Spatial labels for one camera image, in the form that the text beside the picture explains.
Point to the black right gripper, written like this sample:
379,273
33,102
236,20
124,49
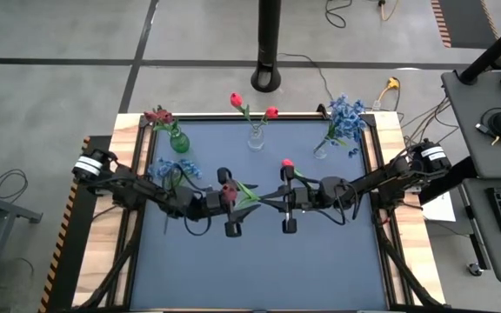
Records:
305,199

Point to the clear ribbed glass bottle vase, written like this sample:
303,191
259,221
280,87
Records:
255,141

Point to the bright red artificial tulip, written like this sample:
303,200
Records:
271,112
236,99
287,163

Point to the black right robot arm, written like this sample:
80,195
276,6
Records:
385,182

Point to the black pole with round base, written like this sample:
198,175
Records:
269,35

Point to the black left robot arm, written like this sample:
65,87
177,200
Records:
137,191

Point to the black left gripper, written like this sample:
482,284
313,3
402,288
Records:
213,202

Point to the black aluminium table frame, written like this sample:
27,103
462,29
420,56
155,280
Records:
389,278

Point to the black caster wheel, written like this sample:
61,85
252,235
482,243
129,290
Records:
476,269

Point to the yellow power plug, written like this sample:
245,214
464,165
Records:
392,82

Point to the black platform with hazard stripes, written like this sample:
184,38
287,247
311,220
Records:
76,226

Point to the dark floor mat striped edge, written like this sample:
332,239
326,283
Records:
468,21

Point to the black diagonal pole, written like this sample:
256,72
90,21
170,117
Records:
494,50

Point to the white paper sheet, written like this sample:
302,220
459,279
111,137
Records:
439,208

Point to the clear tall glass vase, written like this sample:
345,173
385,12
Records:
320,152

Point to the green glass vase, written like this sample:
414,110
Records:
180,143

